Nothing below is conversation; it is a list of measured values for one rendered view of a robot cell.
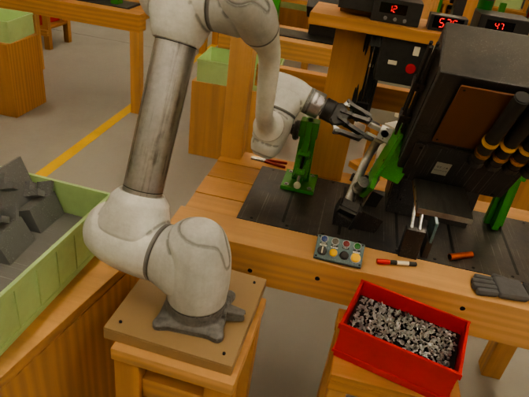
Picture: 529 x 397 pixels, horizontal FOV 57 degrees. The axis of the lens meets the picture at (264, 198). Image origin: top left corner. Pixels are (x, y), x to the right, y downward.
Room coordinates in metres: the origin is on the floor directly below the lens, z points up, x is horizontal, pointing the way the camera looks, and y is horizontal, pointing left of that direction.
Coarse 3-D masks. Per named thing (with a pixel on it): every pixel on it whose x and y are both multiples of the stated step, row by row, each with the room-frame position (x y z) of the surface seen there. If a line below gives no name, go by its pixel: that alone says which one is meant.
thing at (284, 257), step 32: (224, 224) 1.35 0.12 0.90; (256, 224) 1.37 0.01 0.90; (256, 256) 1.25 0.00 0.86; (288, 256) 1.24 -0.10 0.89; (384, 256) 1.30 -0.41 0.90; (288, 288) 1.23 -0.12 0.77; (320, 288) 1.22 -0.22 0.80; (352, 288) 1.20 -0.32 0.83; (416, 288) 1.18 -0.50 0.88; (448, 288) 1.18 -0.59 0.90; (480, 320) 1.15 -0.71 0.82; (512, 320) 1.14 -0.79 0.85
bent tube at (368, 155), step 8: (384, 128) 1.56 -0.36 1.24; (384, 136) 1.58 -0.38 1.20; (376, 144) 1.59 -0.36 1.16; (368, 152) 1.61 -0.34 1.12; (368, 160) 1.60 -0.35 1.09; (360, 168) 1.58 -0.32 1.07; (360, 176) 1.55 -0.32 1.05; (352, 184) 1.53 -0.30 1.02; (352, 192) 1.50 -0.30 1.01; (352, 200) 1.48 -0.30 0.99
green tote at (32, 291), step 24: (72, 192) 1.36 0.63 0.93; (96, 192) 1.34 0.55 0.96; (72, 240) 1.12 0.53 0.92; (48, 264) 1.01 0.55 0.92; (72, 264) 1.11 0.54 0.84; (24, 288) 0.91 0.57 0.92; (48, 288) 0.99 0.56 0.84; (0, 312) 0.82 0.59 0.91; (24, 312) 0.90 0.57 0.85; (0, 336) 0.81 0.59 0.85
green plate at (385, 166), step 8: (400, 128) 1.48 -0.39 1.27; (392, 136) 1.52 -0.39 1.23; (400, 136) 1.43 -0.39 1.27; (392, 144) 1.45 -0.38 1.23; (400, 144) 1.44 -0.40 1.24; (384, 152) 1.50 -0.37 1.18; (392, 152) 1.43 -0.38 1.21; (376, 160) 1.54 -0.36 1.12; (384, 160) 1.43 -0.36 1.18; (392, 160) 1.44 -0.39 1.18; (376, 168) 1.47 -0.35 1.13; (384, 168) 1.44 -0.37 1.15; (392, 168) 1.44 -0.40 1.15; (400, 168) 1.44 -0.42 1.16; (376, 176) 1.43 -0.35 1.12; (384, 176) 1.44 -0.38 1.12; (392, 176) 1.44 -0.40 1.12; (400, 176) 1.43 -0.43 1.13
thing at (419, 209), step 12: (420, 180) 1.42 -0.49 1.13; (420, 192) 1.34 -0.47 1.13; (432, 192) 1.35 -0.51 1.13; (444, 192) 1.36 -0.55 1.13; (456, 192) 1.37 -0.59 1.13; (420, 204) 1.26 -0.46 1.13; (432, 204) 1.27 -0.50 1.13; (444, 204) 1.29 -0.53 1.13; (456, 204) 1.30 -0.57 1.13; (468, 204) 1.31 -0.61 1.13; (432, 216) 1.24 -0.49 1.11; (444, 216) 1.23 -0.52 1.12; (456, 216) 1.23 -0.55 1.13; (468, 216) 1.24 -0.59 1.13
